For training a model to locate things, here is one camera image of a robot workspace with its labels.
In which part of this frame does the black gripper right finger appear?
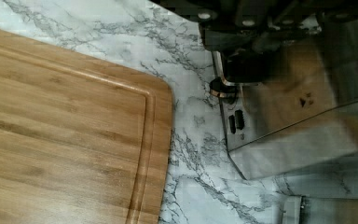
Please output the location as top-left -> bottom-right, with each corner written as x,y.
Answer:
317,0 -> 358,26

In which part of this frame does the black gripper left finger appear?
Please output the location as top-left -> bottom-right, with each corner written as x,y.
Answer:
198,8 -> 268,51

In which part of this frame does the silver two-slot toaster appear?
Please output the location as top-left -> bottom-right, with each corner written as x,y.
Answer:
221,20 -> 358,180

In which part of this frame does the bamboo cutting board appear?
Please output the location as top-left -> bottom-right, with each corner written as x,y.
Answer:
0,30 -> 172,224

